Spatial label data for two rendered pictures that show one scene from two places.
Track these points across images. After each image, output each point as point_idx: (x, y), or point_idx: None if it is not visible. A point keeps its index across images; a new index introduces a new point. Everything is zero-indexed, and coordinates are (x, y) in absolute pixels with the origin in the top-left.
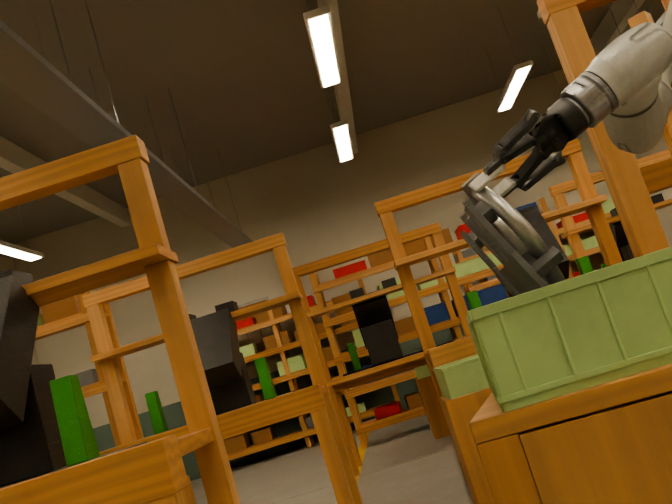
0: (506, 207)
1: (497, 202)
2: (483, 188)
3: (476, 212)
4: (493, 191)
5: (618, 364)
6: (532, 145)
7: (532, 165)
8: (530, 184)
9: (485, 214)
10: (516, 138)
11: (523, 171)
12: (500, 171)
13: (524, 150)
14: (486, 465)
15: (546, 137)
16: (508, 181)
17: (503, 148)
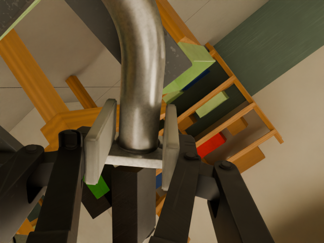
0: (157, 9)
1: (164, 40)
2: (158, 118)
3: (175, 42)
4: (149, 99)
5: None
6: (159, 236)
7: (74, 195)
8: (20, 161)
9: (164, 32)
10: (247, 208)
11: (79, 184)
12: (173, 136)
13: (168, 205)
14: None
15: None
16: (99, 156)
17: (237, 170)
